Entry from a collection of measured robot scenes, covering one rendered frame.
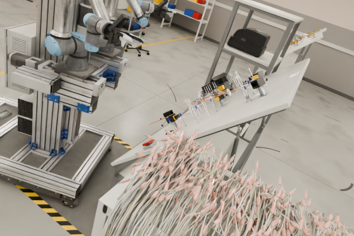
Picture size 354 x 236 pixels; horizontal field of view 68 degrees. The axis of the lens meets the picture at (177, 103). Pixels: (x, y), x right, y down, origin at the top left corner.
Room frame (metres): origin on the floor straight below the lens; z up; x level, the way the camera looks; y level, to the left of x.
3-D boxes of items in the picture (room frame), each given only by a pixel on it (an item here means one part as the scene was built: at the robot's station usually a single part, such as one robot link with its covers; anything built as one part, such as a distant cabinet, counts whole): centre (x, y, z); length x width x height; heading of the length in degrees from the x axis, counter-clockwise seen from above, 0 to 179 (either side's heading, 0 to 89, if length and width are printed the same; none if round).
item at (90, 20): (1.36, 0.55, 1.56); 0.11 x 0.08 x 0.09; 64
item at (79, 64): (1.60, 0.73, 1.21); 0.15 x 0.15 x 0.10
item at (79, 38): (1.59, 0.73, 1.33); 0.13 x 0.12 x 0.14; 154
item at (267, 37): (2.39, -0.43, 1.56); 0.30 x 0.23 x 0.19; 70
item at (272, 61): (2.47, -0.52, 0.93); 0.61 x 0.50 x 1.85; 158
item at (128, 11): (6.96, 1.79, 0.54); 0.99 x 0.50 x 1.08; 163
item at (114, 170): (1.68, 0.02, 0.83); 1.18 x 0.05 x 0.06; 158
